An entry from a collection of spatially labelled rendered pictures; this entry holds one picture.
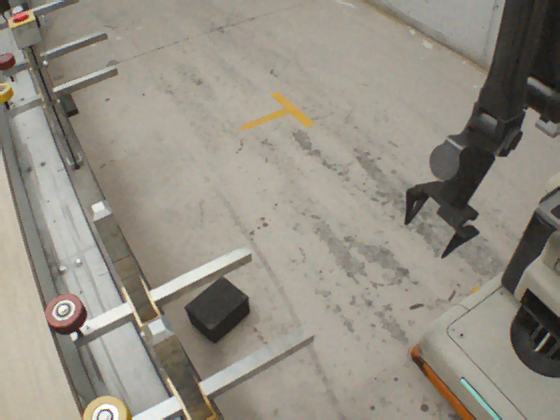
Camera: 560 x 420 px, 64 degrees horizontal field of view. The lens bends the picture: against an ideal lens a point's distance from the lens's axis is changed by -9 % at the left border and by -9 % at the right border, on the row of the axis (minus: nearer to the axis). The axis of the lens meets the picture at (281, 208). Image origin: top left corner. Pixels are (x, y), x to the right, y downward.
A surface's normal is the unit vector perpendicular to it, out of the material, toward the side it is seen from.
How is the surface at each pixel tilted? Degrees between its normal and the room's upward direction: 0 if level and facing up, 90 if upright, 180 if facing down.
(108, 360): 0
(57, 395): 0
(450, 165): 64
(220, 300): 0
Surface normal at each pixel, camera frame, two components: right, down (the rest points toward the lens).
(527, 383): -0.04, -0.68
